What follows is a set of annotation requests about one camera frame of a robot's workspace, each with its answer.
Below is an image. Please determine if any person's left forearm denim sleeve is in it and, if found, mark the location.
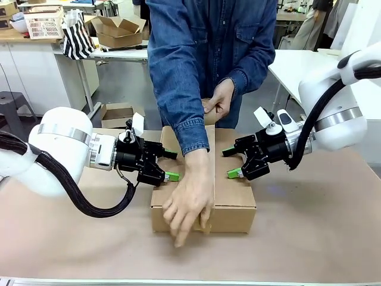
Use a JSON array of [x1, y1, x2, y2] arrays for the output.
[[226, 49, 277, 97]]

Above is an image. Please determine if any person's right hand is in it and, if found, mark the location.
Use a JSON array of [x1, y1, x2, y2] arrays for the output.
[[162, 148, 217, 248]]

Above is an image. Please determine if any person in denim shirt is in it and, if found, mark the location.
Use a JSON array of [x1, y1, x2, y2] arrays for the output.
[[145, 0, 277, 157]]

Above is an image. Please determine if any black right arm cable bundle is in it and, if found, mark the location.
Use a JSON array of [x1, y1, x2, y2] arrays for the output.
[[286, 67, 381, 171]]

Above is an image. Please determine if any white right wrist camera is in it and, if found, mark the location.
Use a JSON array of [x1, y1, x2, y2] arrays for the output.
[[253, 107, 282, 135]]

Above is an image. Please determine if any person's left hand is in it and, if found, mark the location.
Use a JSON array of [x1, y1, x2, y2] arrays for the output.
[[204, 77, 236, 117]]

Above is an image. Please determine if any small open cardboard box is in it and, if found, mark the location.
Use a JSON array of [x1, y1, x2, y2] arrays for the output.
[[99, 102, 146, 129]]

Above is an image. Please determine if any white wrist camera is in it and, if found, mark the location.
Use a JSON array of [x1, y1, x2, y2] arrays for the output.
[[253, 107, 282, 135], [124, 112, 145, 141]]

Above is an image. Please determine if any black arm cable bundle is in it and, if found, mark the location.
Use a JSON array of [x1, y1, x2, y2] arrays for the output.
[[0, 130, 140, 218], [286, 67, 381, 171]]

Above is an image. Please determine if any brown cardboard shipping box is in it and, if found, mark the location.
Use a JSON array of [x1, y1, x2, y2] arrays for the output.
[[150, 125, 257, 235]]

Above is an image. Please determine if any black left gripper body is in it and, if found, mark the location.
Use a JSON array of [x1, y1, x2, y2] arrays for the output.
[[114, 135, 149, 180]]

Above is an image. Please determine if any wooden top white cabinet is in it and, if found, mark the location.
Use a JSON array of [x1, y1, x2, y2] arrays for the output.
[[0, 29, 101, 111]]

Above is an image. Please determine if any white table with metal legs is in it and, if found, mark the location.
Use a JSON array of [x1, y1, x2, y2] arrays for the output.
[[53, 44, 149, 120]]

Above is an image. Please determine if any black left arm cable bundle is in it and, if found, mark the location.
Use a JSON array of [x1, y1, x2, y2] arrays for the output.
[[0, 130, 140, 218]]

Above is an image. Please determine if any white pink plastic basket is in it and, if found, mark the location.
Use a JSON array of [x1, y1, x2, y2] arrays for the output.
[[23, 5, 65, 40]]

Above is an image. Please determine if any black rod tool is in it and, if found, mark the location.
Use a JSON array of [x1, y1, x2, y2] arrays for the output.
[[99, 44, 148, 52]]

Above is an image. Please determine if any brown cardboard carton stack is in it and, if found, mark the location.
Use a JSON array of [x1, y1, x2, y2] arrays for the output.
[[0, 0, 19, 30]]

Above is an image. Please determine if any grey metal stool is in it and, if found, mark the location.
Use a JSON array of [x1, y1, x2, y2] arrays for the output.
[[0, 91, 38, 141]]

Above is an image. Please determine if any white board panel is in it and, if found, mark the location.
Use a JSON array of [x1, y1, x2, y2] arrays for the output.
[[330, 0, 381, 50]]

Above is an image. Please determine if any brown packing tape roll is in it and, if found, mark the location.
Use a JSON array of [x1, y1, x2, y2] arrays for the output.
[[202, 97, 229, 126]]

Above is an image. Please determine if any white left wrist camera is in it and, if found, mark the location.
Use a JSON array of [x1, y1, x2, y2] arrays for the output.
[[124, 112, 145, 141]]

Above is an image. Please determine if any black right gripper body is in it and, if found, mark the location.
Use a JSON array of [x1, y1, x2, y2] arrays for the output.
[[255, 128, 292, 168]]

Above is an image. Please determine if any person's right forearm denim sleeve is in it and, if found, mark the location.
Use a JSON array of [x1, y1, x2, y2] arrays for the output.
[[157, 95, 210, 157]]

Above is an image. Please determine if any black white striped bag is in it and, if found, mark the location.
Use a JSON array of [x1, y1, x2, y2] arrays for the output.
[[61, 8, 96, 61]]

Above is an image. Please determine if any large open cardboard box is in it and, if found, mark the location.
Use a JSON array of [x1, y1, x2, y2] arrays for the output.
[[90, 15, 147, 49]]

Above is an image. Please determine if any background person in light clothes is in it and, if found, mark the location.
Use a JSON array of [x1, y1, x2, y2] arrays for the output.
[[293, 0, 337, 51]]

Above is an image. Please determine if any white table with slanted legs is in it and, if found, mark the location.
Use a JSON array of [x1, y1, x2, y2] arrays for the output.
[[267, 49, 343, 114]]

